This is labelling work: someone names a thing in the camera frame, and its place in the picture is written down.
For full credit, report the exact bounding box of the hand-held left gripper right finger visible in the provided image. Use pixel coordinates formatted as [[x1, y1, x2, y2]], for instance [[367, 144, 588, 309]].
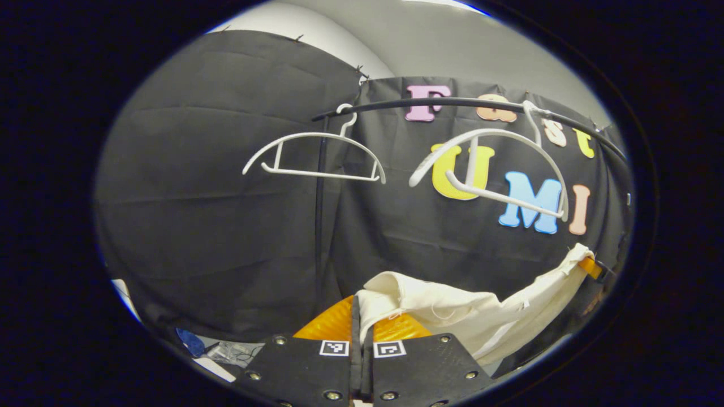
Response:
[[362, 314, 498, 407]]

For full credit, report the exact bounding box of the cream collared shirt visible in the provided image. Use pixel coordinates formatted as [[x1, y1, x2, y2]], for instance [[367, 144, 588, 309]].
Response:
[[355, 243, 596, 367]]

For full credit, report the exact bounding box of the white sheet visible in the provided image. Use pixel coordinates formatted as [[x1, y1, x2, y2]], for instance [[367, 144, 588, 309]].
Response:
[[191, 356, 238, 384]]

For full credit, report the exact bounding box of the clear plastic bag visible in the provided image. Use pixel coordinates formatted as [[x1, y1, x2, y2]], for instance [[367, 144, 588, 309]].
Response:
[[206, 340, 264, 369]]

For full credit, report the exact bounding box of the blue object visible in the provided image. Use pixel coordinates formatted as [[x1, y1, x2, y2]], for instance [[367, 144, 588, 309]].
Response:
[[175, 327, 208, 358]]

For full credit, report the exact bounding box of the white plastic clothes hanger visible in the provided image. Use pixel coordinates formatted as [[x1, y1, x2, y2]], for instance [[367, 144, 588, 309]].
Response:
[[408, 100, 570, 223], [242, 103, 387, 185]]

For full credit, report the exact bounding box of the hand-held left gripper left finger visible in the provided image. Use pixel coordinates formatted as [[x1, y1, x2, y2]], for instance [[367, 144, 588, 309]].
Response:
[[235, 294, 363, 407]]

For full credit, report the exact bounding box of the black backdrop cloth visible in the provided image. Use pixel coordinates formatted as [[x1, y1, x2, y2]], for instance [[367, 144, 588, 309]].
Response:
[[94, 29, 633, 347]]

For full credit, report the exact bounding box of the black metal clothes rack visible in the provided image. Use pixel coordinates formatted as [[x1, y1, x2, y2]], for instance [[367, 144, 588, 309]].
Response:
[[311, 97, 630, 300]]

